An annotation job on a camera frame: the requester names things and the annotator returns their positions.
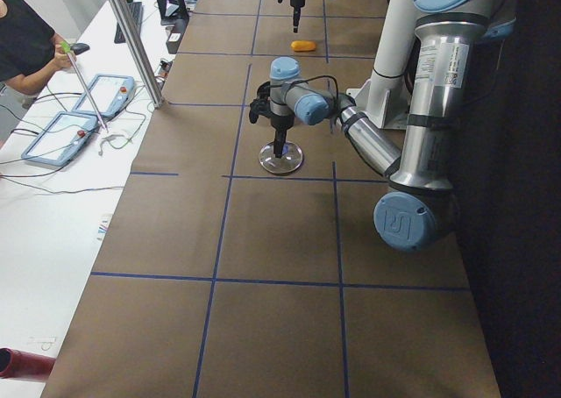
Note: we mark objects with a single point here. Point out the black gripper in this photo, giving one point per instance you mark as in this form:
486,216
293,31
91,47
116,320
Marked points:
297,1
280,124

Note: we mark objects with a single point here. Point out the glass pot lid blue knob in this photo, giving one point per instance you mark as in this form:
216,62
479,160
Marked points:
290,160

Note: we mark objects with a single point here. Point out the yellow corn cob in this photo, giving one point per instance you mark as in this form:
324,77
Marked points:
303,46

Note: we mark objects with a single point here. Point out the far teach pendant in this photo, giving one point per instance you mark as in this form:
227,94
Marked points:
111,93

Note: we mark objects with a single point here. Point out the teach pendant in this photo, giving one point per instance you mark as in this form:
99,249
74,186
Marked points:
61,140
111,93

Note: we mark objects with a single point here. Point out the near teach pendant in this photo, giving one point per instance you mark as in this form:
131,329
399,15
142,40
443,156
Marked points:
61,140

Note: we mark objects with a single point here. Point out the long metal rod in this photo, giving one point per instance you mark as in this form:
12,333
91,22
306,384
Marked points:
68,51

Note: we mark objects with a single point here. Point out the person in black shirt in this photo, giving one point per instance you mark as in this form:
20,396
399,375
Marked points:
31,50

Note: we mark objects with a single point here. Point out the red cylinder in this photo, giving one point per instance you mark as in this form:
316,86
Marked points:
20,365

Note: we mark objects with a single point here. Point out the white camera mast base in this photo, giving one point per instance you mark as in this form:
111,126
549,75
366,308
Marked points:
383,97

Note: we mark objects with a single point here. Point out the aluminium frame post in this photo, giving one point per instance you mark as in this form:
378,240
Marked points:
140,58

